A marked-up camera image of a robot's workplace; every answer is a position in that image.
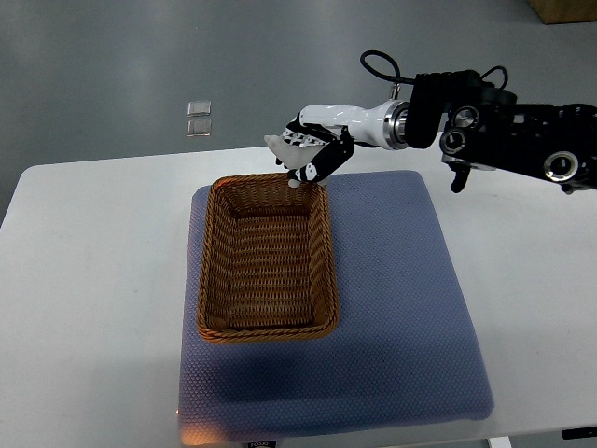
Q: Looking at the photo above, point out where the clear floor tile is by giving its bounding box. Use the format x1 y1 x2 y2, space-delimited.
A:
187 119 212 137
187 100 212 117

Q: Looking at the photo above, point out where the brown cardboard box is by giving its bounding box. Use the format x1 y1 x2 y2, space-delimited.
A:
527 0 597 25

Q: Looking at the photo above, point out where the lower clear floor tile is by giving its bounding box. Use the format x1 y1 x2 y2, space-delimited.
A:
187 119 212 137

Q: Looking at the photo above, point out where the black table control panel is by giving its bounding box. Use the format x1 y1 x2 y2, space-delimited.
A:
562 427 597 441

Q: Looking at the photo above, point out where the upper clear floor tile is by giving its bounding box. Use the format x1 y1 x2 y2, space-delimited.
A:
187 100 212 117

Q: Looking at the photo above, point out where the white bear figurine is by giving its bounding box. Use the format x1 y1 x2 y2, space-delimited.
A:
264 135 324 170

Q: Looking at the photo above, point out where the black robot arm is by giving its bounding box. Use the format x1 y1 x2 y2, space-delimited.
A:
361 49 596 194

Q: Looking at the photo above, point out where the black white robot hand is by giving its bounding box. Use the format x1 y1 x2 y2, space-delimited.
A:
274 100 409 188

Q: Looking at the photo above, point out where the blue textured mat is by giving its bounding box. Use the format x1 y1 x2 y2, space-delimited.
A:
178 171 493 445

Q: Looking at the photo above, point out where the brown wicker basket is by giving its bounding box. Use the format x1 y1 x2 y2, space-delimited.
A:
196 174 340 344

